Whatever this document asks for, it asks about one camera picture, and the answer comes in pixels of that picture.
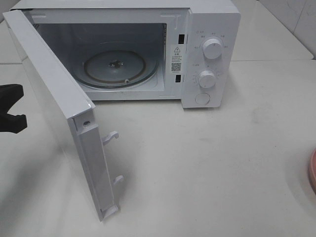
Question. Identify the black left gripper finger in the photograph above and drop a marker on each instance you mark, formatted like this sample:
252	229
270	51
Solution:
9	95
11	123

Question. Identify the round white door button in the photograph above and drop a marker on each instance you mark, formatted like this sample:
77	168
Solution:
202	99

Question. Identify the pink round plate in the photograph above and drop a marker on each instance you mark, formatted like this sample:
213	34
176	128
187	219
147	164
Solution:
312	171

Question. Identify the white microwave oven body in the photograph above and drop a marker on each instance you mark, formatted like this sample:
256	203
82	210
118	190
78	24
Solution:
173	31

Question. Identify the lower white timer knob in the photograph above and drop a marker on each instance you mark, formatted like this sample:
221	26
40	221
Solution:
206	79

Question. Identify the upper white power knob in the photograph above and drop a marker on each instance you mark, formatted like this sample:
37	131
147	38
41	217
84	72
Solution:
212	48

